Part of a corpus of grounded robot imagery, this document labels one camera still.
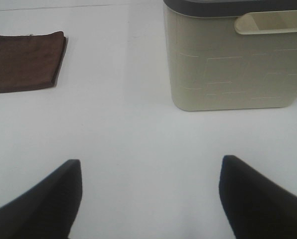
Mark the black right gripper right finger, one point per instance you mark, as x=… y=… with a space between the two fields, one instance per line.
x=255 y=206

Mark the brown towel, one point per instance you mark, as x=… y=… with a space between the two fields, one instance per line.
x=30 y=62

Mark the beige bin with grey rim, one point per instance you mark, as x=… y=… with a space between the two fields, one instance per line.
x=231 y=54

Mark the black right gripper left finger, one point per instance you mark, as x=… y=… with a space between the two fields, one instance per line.
x=47 y=210

